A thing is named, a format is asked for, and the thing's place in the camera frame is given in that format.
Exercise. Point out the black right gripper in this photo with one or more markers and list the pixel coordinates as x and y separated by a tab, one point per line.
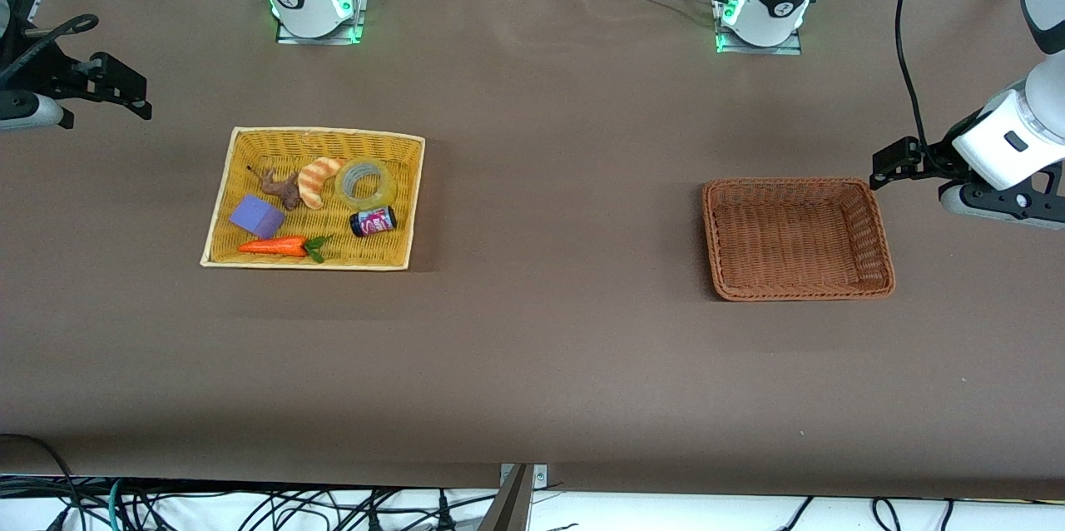
42	65

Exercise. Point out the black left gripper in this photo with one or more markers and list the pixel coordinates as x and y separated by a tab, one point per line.
934	161

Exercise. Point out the clear packing tape roll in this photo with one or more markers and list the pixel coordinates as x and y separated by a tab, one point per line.
343	183

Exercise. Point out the brown woven basket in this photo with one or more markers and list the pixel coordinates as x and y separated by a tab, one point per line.
795	240

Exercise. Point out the purple foam cube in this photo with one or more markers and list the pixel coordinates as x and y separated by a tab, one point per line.
255	216

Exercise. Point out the brown toy lion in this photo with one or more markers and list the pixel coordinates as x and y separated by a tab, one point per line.
283	188

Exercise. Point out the yellow woven basket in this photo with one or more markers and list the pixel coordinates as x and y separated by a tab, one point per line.
250	252

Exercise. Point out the striped toy croissant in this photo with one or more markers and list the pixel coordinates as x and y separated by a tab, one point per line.
314	181

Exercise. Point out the orange toy carrot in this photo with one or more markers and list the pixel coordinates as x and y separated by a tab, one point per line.
274	246

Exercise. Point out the small jar with black lid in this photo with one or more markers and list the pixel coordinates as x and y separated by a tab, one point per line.
373	221

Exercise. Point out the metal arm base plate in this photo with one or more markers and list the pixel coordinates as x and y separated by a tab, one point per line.
359	11
724	40

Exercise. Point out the aluminium frame profile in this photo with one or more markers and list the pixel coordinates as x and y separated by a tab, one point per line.
512	502

